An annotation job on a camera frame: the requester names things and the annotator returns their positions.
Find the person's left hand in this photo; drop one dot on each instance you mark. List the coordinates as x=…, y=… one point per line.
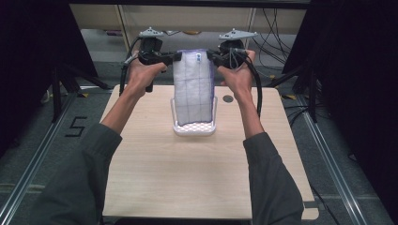
x=140, y=78

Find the black curtain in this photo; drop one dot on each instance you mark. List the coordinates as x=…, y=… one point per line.
x=34, y=56
x=359, y=78

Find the aluminium floor rail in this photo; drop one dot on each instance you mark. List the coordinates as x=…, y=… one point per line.
x=334, y=165
x=34, y=165

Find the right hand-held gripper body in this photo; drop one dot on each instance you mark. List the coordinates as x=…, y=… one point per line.
x=233, y=47

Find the person's right hand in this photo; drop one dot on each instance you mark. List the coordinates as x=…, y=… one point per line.
x=237, y=79

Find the white plastic rack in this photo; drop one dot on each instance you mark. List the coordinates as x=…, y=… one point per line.
x=194, y=128

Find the beige cabinet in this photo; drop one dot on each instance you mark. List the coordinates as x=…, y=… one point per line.
x=187, y=17

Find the black round table grommet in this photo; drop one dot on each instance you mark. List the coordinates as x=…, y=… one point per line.
x=228, y=99

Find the black metal stand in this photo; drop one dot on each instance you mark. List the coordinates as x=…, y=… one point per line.
x=67, y=81
x=308, y=90

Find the white cloth with purple edging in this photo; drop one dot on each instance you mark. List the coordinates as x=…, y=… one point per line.
x=194, y=90

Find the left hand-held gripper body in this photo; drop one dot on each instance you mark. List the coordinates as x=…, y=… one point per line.
x=150, y=47

